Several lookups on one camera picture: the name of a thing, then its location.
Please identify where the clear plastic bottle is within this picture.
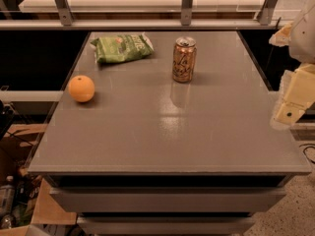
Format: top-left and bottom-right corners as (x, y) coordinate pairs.
(0, 176), (16, 217)

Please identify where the orange LaCroix soda can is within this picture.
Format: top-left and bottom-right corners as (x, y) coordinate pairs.
(172, 36), (197, 83)

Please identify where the middle metal shelf bracket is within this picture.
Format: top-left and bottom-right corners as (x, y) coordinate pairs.
(180, 0), (193, 26)

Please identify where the lower grey drawer front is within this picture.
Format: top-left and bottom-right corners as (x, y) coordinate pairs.
(77, 217), (254, 236)

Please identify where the left metal shelf bracket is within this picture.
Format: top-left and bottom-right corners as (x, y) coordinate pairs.
(54, 0), (73, 27)

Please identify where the green chip bag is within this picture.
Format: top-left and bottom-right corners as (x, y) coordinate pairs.
(91, 33), (154, 64)

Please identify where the brown cardboard box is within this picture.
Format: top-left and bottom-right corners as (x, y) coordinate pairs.
(0, 124), (77, 236)

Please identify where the grey drawer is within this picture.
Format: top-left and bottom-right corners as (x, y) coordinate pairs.
(50, 188), (285, 213)
(77, 217), (254, 236)

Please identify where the orange fruit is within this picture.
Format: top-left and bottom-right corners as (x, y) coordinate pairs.
(68, 75), (95, 102)

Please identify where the right metal shelf bracket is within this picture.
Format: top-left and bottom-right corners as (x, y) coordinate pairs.
(257, 0), (278, 26)

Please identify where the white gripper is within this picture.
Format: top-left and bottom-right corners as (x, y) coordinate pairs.
(269, 0), (315, 130)

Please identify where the upper grey drawer front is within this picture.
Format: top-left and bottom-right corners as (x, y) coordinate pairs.
(50, 188), (285, 213)

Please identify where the metal shelf bracket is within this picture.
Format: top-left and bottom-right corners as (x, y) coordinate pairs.
(180, 0), (193, 26)
(54, 0), (73, 27)
(257, 0), (278, 26)

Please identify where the black cable on floor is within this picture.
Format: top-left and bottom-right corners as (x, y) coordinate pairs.
(298, 143), (315, 165)

